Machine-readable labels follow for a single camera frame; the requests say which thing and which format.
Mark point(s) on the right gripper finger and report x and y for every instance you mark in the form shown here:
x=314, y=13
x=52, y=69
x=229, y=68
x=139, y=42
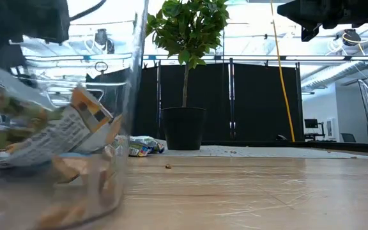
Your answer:
x=311, y=12
x=308, y=33

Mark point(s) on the green nutrition-label granola bar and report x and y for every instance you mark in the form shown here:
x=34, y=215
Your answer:
x=62, y=134

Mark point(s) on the large clear plastic bin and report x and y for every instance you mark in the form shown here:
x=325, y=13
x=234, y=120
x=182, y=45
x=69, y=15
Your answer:
x=11, y=204

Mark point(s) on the green blurred granola bar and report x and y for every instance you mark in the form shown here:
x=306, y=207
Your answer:
x=18, y=108

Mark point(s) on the black ceiling-hung device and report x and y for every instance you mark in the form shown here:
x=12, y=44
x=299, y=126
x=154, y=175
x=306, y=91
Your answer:
x=351, y=36
x=102, y=38

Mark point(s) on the black room divider panel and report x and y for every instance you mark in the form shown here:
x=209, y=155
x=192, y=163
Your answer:
x=209, y=96
x=260, y=102
x=147, y=102

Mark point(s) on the black computer monitor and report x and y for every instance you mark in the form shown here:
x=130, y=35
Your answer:
x=310, y=123

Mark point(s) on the small black dome object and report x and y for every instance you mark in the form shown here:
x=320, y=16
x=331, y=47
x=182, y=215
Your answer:
x=281, y=138

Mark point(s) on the dark office chair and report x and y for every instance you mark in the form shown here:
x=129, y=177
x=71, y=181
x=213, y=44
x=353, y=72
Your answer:
x=348, y=138

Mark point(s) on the green leafy potted tree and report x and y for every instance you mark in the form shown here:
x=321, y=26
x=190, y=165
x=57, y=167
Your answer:
x=190, y=28

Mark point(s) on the black plant pot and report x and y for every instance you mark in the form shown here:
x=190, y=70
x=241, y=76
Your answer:
x=184, y=127

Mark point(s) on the grey ceiling duct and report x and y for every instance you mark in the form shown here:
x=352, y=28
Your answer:
x=331, y=75

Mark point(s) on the grey overhead rail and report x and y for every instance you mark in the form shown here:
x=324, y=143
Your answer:
x=251, y=57

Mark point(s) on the white wall-mounted box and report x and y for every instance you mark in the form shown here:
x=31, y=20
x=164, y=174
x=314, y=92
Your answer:
x=330, y=127

